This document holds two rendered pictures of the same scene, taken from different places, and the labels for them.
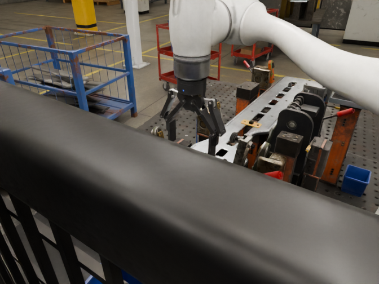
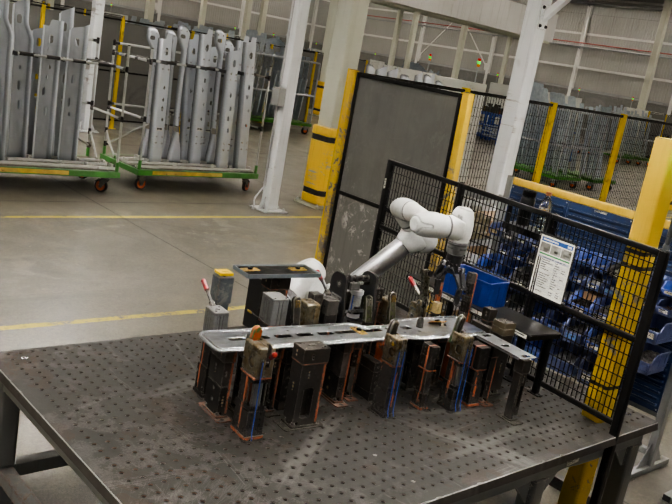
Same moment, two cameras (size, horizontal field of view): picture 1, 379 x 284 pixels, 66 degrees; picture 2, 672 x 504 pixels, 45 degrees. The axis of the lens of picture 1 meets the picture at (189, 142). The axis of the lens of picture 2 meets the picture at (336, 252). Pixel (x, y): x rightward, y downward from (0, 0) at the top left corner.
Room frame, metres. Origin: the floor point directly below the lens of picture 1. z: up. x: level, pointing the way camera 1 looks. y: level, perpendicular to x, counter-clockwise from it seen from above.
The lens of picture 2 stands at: (4.25, 0.69, 2.11)
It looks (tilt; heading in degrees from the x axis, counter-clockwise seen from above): 14 degrees down; 199
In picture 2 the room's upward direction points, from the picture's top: 10 degrees clockwise
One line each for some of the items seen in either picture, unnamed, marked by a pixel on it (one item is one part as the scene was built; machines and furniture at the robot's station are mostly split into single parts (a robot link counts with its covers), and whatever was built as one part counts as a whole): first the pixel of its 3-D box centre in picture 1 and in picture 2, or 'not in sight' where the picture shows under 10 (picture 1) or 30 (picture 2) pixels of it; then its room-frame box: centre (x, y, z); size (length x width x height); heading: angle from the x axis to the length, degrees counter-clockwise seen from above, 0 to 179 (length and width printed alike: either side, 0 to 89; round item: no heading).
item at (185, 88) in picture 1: (191, 93); (453, 263); (0.71, -0.01, 1.29); 0.08 x 0.07 x 0.09; 56
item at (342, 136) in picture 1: (341, 138); (269, 321); (1.11, -0.67, 0.92); 0.10 x 0.08 x 0.45; 146
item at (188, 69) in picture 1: (192, 65); (456, 247); (0.71, -0.01, 1.37); 0.09 x 0.09 x 0.06
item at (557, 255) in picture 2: not in sight; (552, 268); (0.31, 0.38, 1.30); 0.23 x 0.02 x 0.31; 56
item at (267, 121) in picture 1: (251, 122); (355, 332); (1.12, -0.27, 1.00); 1.38 x 0.22 x 0.02; 146
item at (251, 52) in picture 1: (253, 35); not in sight; (5.40, -1.13, 0.49); 0.81 x 0.46 x 0.97; 141
